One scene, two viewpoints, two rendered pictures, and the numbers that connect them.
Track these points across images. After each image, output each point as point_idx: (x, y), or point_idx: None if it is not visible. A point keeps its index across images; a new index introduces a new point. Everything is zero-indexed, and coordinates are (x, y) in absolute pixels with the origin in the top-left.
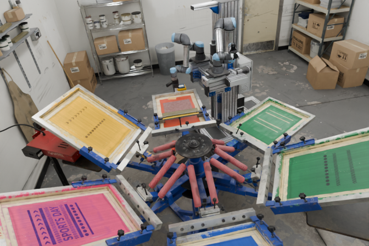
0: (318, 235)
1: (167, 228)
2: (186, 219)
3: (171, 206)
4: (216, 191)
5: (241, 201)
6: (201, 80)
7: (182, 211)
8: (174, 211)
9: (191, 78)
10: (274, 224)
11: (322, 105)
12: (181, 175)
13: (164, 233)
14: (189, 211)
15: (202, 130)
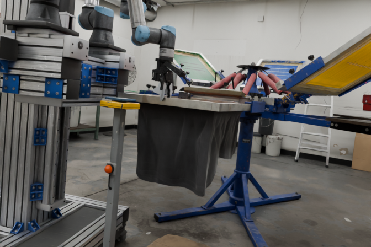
0: None
1: (271, 225)
2: (244, 212)
3: (255, 226)
4: (185, 209)
5: (168, 202)
6: (125, 63)
7: (249, 204)
8: (253, 222)
9: (71, 89)
10: (166, 187)
11: None
12: None
13: (277, 224)
14: (244, 187)
15: (90, 230)
